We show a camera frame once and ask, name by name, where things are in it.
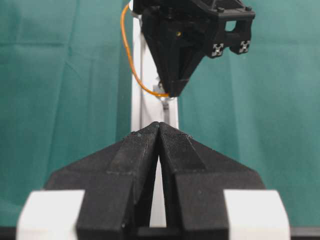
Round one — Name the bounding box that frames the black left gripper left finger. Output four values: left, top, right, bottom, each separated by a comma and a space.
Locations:
44, 122, 160, 240

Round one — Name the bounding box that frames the aluminium extrusion rail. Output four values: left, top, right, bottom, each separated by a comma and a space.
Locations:
130, 12, 179, 228

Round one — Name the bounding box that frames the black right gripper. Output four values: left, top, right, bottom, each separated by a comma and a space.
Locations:
132, 0, 256, 97

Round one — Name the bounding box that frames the orange rubber band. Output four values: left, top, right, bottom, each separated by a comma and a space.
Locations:
120, 3, 169, 98

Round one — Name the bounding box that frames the silver shaft pulley near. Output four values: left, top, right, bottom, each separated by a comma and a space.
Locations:
153, 82, 176, 111

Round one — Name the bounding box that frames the green table cloth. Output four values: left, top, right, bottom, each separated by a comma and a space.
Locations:
0, 0, 320, 226

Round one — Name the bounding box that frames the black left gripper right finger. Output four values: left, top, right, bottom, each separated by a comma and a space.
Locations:
158, 122, 266, 240

